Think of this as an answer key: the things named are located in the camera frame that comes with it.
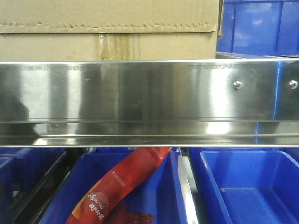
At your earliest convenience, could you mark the brown cardboard carton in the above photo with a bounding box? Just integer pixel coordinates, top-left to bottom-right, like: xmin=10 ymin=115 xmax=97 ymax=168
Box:
xmin=0 ymin=0 xmax=224 ymax=61

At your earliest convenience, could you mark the blue crate upper shelf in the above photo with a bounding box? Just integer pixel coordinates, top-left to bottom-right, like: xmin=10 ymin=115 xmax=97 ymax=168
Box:
xmin=217 ymin=0 xmax=299 ymax=56

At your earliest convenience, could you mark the blue bin centre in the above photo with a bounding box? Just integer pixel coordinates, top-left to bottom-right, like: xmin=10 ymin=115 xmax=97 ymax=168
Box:
xmin=40 ymin=148 xmax=187 ymax=224

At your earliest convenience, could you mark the blue bin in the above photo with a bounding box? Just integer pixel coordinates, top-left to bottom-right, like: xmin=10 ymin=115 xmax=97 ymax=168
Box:
xmin=188 ymin=147 xmax=299 ymax=224
xmin=0 ymin=147 xmax=65 ymax=203
xmin=40 ymin=148 xmax=187 ymax=224

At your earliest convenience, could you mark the left silver screw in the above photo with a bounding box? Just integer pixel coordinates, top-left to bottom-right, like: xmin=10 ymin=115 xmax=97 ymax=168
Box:
xmin=233 ymin=80 xmax=243 ymax=91

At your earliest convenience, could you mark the silver screw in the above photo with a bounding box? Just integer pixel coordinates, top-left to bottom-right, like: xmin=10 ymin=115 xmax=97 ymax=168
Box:
xmin=233 ymin=80 xmax=243 ymax=91
xmin=288 ymin=79 xmax=299 ymax=90

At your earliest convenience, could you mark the red snack package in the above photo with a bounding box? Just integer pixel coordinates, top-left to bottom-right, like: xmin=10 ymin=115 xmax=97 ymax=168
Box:
xmin=66 ymin=147 xmax=171 ymax=224

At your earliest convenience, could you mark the blue bin right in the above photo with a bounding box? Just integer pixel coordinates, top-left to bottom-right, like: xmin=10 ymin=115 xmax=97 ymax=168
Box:
xmin=188 ymin=147 xmax=299 ymax=224

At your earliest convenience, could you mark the blue bin left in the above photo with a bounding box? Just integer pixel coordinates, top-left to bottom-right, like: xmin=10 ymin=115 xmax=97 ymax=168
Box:
xmin=0 ymin=147 xmax=65 ymax=203

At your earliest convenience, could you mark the right silver screw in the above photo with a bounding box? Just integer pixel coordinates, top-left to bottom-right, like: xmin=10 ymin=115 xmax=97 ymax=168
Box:
xmin=288 ymin=79 xmax=299 ymax=90

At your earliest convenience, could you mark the steel divider rail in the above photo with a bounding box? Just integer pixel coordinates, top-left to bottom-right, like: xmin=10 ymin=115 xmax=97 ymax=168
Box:
xmin=178 ymin=155 xmax=198 ymax=224

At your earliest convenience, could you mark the stainless steel shelf rail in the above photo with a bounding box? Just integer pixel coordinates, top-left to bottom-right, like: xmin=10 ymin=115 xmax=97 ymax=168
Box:
xmin=0 ymin=58 xmax=299 ymax=147

